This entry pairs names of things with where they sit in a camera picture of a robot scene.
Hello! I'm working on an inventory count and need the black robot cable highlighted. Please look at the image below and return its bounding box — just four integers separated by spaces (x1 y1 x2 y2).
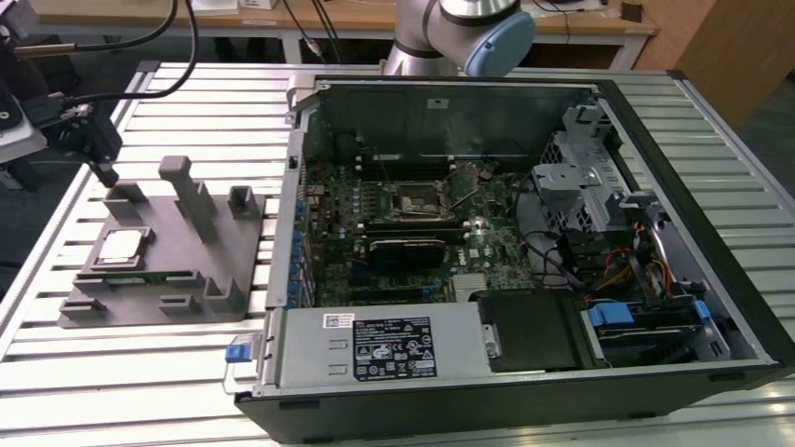
59 0 204 103

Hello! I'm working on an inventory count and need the green RAM stick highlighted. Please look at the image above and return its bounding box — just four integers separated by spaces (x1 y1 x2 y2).
92 271 200 284

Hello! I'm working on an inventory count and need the silver CPU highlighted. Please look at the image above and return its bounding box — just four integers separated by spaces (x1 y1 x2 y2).
97 229 152 263

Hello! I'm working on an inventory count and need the grey parts rack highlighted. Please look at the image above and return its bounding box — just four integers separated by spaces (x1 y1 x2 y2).
55 155 269 330

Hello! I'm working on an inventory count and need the black open PC case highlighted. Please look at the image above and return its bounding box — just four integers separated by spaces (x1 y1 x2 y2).
232 72 795 443

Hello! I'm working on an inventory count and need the metal drive cage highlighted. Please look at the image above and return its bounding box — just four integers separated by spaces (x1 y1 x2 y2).
531 104 626 234

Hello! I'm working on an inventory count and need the white paper box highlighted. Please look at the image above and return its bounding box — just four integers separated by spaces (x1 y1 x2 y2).
189 0 241 18

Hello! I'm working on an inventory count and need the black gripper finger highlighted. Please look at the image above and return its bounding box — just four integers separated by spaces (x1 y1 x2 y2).
73 111 123 188

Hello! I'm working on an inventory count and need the CPU socket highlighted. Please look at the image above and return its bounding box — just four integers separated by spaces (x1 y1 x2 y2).
385 181 450 220

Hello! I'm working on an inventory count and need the wooden desk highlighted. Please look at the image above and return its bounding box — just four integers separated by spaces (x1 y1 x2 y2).
36 0 660 71

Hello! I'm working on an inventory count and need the black RAM stick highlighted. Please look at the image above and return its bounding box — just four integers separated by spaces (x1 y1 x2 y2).
364 230 466 244
359 152 455 168

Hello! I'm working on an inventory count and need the silver power supply unit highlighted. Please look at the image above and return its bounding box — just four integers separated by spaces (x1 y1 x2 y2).
272 305 492 388

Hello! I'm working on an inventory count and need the hard disk in blue carrier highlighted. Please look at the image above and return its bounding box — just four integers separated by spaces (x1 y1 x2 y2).
583 300 715 369

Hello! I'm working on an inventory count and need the silver chipset heat sink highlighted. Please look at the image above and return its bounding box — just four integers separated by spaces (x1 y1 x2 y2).
455 274 487 302

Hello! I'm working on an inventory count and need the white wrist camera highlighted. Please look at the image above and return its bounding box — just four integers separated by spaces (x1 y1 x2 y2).
0 105 45 165

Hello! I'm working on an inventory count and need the orange yellow wire bundle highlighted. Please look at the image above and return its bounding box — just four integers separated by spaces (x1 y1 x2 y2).
583 222 678 302

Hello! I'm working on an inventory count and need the black graphics card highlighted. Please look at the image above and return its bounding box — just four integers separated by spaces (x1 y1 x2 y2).
365 237 446 274

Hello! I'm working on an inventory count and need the wooden cabinet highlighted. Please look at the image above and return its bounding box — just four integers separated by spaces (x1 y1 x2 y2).
636 0 795 136

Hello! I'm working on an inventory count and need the green motherboard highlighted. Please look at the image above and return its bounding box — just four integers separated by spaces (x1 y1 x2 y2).
297 157 542 308

